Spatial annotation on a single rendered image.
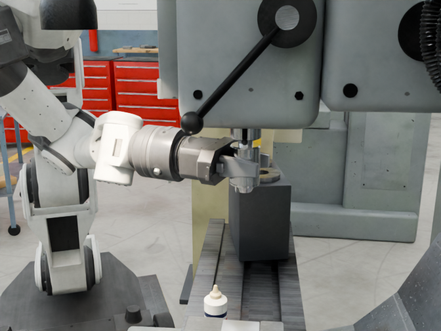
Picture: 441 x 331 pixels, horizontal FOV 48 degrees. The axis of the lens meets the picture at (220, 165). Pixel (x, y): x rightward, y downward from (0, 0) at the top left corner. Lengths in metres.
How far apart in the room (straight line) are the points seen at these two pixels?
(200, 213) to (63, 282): 1.20
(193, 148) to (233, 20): 0.22
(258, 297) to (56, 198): 0.64
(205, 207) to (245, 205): 1.53
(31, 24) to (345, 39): 0.62
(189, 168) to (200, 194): 1.88
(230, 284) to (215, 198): 1.56
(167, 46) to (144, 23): 9.26
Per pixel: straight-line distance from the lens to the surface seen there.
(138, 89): 5.46
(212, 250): 1.25
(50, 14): 0.68
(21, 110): 1.04
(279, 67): 0.65
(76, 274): 1.62
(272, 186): 1.13
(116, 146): 0.84
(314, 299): 2.82
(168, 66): 0.74
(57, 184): 1.41
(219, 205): 2.65
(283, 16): 0.61
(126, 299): 1.72
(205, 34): 0.65
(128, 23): 10.07
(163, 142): 0.79
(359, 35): 0.63
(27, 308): 1.76
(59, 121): 1.08
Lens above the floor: 1.46
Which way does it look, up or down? 17 degrees down
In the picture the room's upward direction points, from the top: straight up
